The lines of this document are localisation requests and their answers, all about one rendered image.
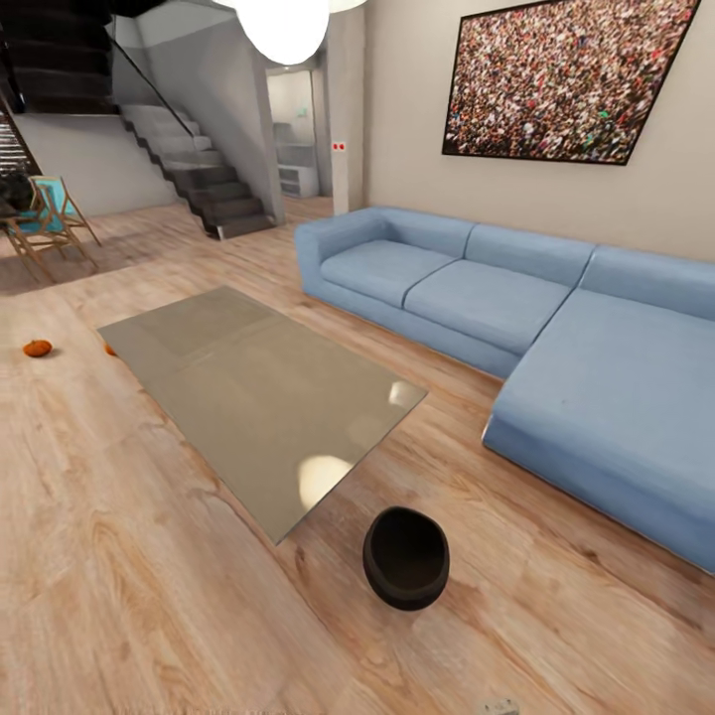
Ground pumpkin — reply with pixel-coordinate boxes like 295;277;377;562
23;340;51;358

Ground cauldron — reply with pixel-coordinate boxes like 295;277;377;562
362;506;450;612

